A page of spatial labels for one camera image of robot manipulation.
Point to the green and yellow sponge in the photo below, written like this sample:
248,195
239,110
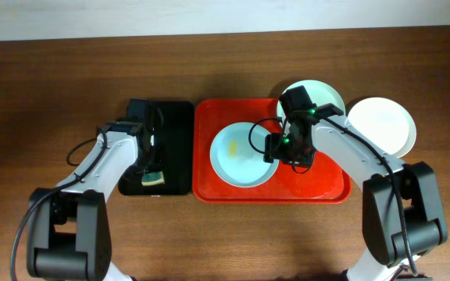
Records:
152,179

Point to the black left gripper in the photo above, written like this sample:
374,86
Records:
155,167

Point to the red plastic tray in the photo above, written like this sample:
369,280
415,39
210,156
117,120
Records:
324,183

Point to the black plastic tray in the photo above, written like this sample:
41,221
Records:
175,139

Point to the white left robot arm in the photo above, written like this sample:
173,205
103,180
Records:
68,227

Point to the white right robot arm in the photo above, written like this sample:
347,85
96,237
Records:
402,213

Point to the white plate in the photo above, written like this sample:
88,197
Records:
386,123

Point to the light blue plate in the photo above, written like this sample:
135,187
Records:
235,161

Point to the mint green plate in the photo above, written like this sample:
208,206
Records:
320,93

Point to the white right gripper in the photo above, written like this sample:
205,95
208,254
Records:
272,150

